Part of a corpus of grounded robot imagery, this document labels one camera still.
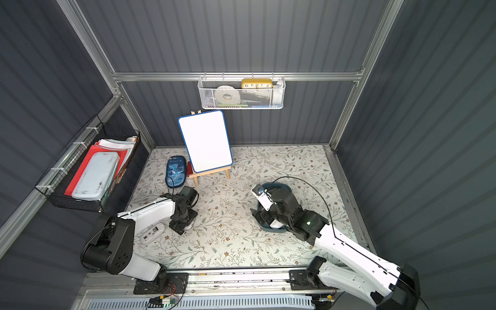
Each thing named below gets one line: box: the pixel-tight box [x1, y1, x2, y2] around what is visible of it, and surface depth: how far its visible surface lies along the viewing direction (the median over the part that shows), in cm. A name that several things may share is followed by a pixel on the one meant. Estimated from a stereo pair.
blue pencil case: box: [165, 155, 187, 189], surface depth 107 cm
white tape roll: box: [214, 85, 241, 106], surface depth 86 cm
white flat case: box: [71, 151, 121, 201], surface depth 70 cm
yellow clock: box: [241, 78, 274, 90], surface depth 90 cm
